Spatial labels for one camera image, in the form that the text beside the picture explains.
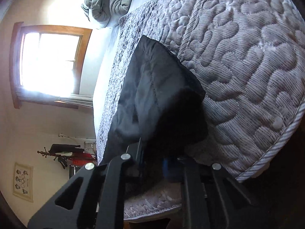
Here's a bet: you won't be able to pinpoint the grey quilted mattress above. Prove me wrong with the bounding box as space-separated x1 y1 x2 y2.
95 0 305 221

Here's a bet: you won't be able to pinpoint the grey puffy comforter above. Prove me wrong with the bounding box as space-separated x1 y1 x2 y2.
81 0 143 29

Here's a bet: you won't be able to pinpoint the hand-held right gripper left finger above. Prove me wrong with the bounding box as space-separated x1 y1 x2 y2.
27 137 145 229

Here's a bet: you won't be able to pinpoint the wooden framed window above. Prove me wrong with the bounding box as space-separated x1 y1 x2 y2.
9 22 93 110

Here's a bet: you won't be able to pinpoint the black pants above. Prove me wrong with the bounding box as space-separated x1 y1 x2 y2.
98 35 209 167

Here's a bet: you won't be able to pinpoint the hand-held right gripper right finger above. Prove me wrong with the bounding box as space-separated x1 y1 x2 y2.
162 156 253 229

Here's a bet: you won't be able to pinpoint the framed wall picture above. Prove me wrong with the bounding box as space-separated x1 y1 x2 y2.
12 162 34 199

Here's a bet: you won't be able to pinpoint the wooden coat rack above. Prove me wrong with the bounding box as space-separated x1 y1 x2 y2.
37 144 96 170

